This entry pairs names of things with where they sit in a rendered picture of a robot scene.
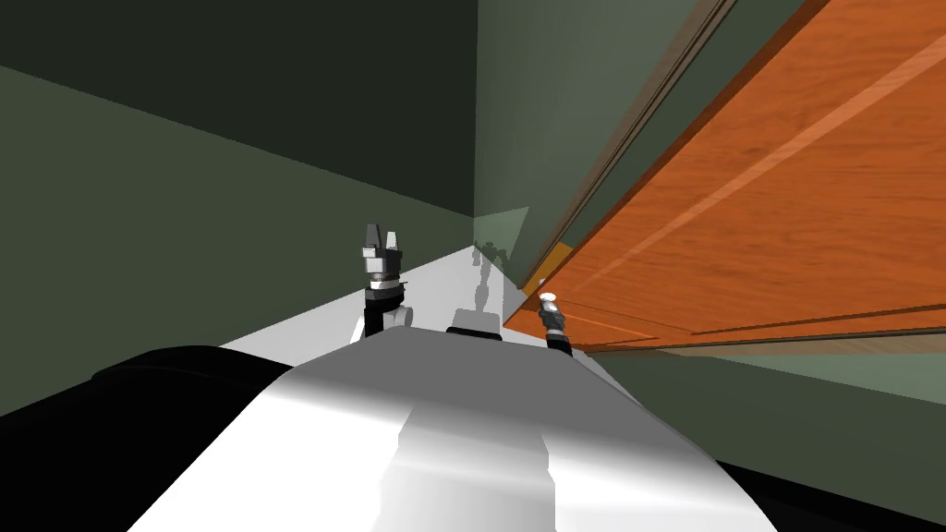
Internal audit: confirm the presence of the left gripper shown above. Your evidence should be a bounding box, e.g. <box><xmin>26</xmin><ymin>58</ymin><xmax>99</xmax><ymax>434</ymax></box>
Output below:
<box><xmin>361</xmin><ymin>224</ymin><xmax>405</xmax><ymax>281</ymax></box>

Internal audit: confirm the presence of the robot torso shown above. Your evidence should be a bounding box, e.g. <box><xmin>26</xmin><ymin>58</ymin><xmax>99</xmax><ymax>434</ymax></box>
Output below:
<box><xmin>127</xmin><ymin>309</ymin><xmax>779</xmax><ymax>532</ymax></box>

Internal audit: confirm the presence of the orange wooden door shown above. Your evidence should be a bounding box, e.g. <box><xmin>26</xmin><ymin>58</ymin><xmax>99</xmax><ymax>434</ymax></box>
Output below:
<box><xmin>502</xmin><ymin>0</ymin><xmax>946</xmax><ymax>353</ymax></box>

